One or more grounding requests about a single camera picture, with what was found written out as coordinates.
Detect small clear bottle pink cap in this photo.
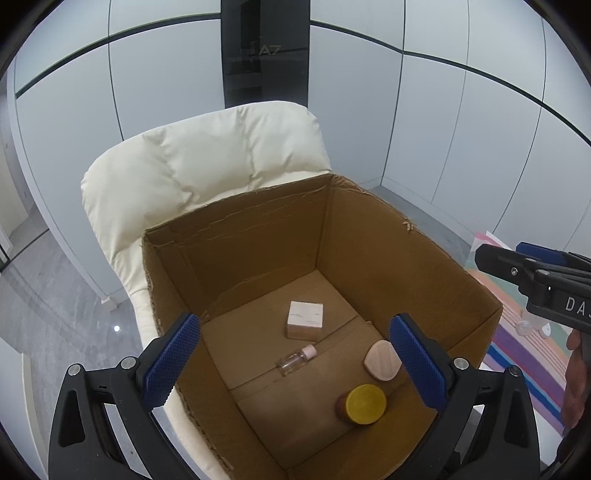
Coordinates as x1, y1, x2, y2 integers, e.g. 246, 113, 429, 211
276, 344, 318, 377

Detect brown cardboard box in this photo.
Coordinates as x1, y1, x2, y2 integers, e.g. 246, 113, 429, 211
141, 172, 504, 480

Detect beige pebble-shaped compact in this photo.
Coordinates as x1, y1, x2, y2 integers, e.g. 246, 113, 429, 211
364, 340, 403, 382

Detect small white cardboard box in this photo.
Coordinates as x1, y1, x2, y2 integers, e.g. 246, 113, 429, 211
286, 301, 324, 342

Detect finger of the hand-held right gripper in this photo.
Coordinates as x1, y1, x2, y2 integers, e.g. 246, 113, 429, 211
516, 242, 591, 273
475, 244, 550, 290

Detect person's right hand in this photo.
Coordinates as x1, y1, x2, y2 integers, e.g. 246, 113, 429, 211
561, 330, 584, 435

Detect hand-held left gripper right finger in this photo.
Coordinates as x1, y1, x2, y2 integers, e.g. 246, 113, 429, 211
369, 314, 541, 480

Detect dark glass panel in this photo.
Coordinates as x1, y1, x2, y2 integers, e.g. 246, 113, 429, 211
221, 0, 311, 109

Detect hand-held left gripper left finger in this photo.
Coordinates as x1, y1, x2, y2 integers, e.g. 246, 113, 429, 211
48, 313, 222, 480

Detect cream padded armchair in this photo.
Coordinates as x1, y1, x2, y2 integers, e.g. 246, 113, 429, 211
81, 100, 333, 480

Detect striped colourful cloth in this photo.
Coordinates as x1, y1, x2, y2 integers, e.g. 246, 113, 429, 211
464, 231, 573, 435

